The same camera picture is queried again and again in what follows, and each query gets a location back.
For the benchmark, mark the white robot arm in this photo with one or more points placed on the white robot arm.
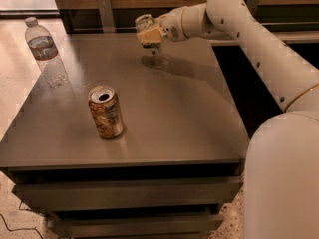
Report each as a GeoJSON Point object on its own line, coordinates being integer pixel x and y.
{"type": "Point", "coordinates": [281, 174]}

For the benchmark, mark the left metal bracket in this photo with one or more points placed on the left metal bracket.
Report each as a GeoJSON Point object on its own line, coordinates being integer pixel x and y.
{"type": "Point", "coordinates": [106, 15]}

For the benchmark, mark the clear plastic water bottle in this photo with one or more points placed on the clear plastic water bottle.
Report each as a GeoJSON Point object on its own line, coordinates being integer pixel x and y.
{"type": "Point", "coordinates": [45, 53]}

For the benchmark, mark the orange gold soda can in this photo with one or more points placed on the orange gold soda can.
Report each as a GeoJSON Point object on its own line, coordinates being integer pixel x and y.
{"type": "Point", "coordinates": [105, 108]}

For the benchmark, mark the upper grey drawer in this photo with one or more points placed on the upper grey drawer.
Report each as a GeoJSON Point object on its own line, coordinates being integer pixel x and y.
{"type": "Point", "coordinates": [76, 196]}

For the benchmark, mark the lower grey drawer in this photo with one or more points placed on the lower grey drawer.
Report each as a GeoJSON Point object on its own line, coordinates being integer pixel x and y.
{"type": "Point", "coordinates": [132, 227]}

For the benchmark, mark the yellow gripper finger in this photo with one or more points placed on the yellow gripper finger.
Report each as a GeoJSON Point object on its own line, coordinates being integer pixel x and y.
{"type": "Point", "coordinates": [153, 34]}

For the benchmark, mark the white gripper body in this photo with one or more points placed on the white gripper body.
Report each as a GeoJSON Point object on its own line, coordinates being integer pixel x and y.
{"type": "Point", "coordinates": [172, 26]}

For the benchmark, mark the grey drawer cabinet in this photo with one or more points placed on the grey drawer cabinet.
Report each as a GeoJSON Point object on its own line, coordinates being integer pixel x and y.
{"type": "Point", "coordinates": [179, 122]}

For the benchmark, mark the white green 7up can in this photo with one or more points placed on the white green 7up can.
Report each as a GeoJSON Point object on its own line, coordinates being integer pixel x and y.
{"type": "Point", "coordinates": [143, 23]}

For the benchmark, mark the grey drawer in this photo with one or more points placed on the grey drawer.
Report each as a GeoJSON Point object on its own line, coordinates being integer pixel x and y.
{"type": "Point", "coordinates": [132, 227]}
{"type": "Point", "coordinates": [76, 196]}

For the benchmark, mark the metal bracket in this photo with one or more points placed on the metal bracket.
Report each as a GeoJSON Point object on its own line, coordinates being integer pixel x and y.
{"type": "Point", "coordinates": [106, 15]}
{"type": "Point", "coordinates": [252, 5]}

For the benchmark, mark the right metal bracket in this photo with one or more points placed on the right metal bracket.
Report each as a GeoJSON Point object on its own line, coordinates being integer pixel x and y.
{"type": "Point", "coordinates": [252, 5]}

